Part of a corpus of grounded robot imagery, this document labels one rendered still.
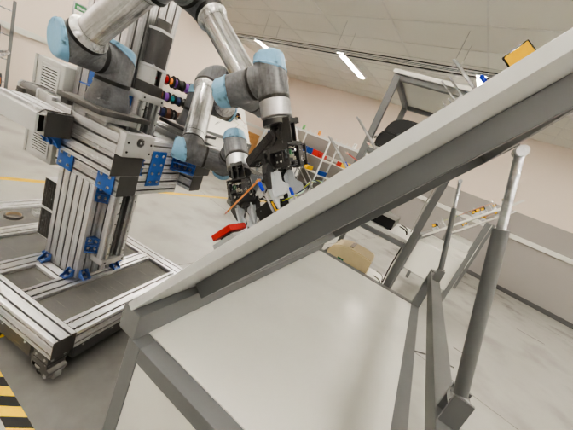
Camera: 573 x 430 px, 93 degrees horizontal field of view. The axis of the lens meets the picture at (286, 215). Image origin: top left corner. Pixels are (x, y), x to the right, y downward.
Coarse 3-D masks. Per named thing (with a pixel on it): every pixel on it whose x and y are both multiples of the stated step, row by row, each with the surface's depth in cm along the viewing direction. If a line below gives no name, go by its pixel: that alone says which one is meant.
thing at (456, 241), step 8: (496, 216) 488; (464, 224) 502; (472, 224) 482; (488, 232) 469; (456, 240) 500; (464, 240) 551; (464, 248) 493; (480, 248) 475; (472, 256) 481; (464, 272) 488
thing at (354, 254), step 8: (344, 240) 187; (328, 248) 175; (336, 248) 172; (344, 248) 170; (352, 248) 170; (360, 248) 177; (336, 256) 172; (344, 256) 170; (352, 256) 168; (360, 256) 166; (368, 256) 170; (352, 264) 169; (360, 264) 167; (368, 264) 165
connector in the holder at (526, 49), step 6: (528, 42) 47; (522, 48) 47; (528, 48) 47; (510, 54) 49; (516, 54) 48; (522, 54) 48; (528, 54) 47; (510, 60) 49; (516, 60) 48; (510, 66) 49
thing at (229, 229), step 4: (228, 224) 50; (232, 224) 50; (236, 224) 51; (240, 224) 52; (244, 224) 53; (224, 228) 50; (228, 228) 49; (232, 228) 50; (236, 228) 51; (240, 228) 52; (244, 228) 53; (220, 232) 50; (224, 232) 50; (228, 232) 50; (232, 232) 51; (212, 236) 51; (216, 236) 51; (220, 236) 50; (224, 236) 51; (216, 240) 51
